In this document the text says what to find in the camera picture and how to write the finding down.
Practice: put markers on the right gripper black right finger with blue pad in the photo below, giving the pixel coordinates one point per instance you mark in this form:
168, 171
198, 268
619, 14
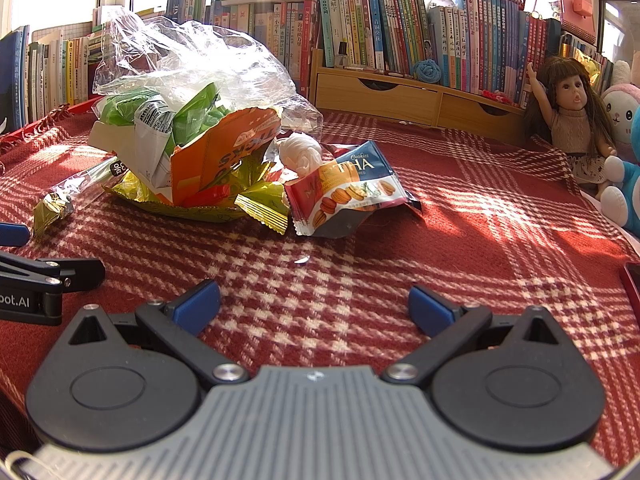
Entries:
514, 382

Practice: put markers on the left book row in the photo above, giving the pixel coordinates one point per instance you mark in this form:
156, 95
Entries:
46, 79

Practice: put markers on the orange white cardboard box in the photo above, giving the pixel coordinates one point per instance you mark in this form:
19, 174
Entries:
202, 161

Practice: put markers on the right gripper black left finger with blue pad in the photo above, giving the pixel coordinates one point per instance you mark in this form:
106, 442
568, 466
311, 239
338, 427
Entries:
113, 382

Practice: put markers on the green snack wrapper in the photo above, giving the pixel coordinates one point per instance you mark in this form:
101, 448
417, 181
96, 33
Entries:
158, 130

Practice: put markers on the brown haired doll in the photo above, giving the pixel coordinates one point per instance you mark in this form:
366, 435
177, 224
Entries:
565, 111

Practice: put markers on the gold foil snack bag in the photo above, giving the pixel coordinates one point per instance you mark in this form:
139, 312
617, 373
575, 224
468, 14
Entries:
251, 188

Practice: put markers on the red plaid blanket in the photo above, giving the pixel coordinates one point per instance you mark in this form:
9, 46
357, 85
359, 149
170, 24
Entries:
498, 226

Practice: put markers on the white tissue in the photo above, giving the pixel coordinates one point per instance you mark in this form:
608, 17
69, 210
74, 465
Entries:
300, 153

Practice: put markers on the blue macaron snack packet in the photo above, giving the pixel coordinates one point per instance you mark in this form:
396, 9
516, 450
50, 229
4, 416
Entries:
333, 200

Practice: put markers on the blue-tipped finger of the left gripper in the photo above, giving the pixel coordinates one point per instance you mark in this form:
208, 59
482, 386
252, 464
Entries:
13, 235

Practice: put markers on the wooden drawer shelf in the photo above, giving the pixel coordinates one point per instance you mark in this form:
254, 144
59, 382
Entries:
409, 100

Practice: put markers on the clear plastic bag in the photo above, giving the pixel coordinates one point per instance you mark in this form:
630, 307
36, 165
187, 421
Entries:
179, 60

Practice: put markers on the blue plush toy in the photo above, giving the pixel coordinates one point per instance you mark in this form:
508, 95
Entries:
620, 202

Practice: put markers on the pink white plush bunny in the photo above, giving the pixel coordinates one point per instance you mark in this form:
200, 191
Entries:
621, 100

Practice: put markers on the book row on shelf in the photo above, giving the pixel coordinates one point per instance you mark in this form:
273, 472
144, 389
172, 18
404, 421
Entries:
481, 46

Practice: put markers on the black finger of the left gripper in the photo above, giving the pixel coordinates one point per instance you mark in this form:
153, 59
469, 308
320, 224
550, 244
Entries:
75, 274

